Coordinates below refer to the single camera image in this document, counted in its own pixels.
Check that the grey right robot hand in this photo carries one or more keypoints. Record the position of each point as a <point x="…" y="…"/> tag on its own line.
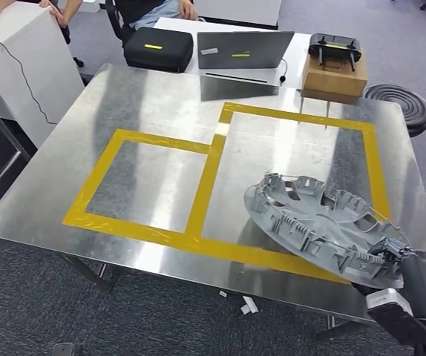
<point x="424" y="285"/>

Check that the grey plastic wheel cover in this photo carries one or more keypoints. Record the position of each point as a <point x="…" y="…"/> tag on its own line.
<point x="309" y="216"/>

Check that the steel workbench table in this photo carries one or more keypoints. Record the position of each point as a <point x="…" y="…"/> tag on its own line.
<point x="49" y="172"/>

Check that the black round stool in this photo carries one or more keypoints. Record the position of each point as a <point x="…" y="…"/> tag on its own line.
<point x="399" y="108"/>

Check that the white power strip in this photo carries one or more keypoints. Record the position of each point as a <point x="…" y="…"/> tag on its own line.
<point x="250" y="304"/>

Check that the brown cardboard box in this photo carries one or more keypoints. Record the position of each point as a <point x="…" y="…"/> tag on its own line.
<point x="331" y="81"/>

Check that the yellow tape large square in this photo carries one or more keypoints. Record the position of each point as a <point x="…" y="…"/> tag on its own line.
<point x="291" y="118"/>

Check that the black remote controller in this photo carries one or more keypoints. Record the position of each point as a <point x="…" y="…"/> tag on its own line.
<point x="333" y="41"/>

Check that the grey laptop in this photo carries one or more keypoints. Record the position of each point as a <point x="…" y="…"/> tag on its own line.
<point x="242" y="49"/>

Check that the white cabinet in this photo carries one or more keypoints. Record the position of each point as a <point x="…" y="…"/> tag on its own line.
<point x="235" y="12"/>

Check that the yellow tape small square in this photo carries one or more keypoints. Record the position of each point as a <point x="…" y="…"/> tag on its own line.
<point x="124" y="228"/>

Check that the black zip case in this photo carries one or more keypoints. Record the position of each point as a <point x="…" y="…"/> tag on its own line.
<point x="157" y="49"/>

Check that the person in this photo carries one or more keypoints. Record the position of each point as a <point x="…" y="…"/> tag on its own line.
<point x="55" y="12"/>
<point x="149" y="12"/>

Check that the black office chair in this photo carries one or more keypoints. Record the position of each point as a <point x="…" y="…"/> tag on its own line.
<point x="118" y="24"/>
<point x="79" y="62"/>

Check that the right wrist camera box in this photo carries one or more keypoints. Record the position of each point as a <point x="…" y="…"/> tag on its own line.
<point x="387" y="300"/>

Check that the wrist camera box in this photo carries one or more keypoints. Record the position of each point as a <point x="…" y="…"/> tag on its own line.
<point x="387" y="300"/>
<point x="67" y="350"/>

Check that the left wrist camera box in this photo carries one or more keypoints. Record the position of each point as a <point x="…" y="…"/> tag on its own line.
<point x="67" y="350"/>

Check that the steel frame table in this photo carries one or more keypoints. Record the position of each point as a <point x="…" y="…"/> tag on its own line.
<point x="12" y="139"/>

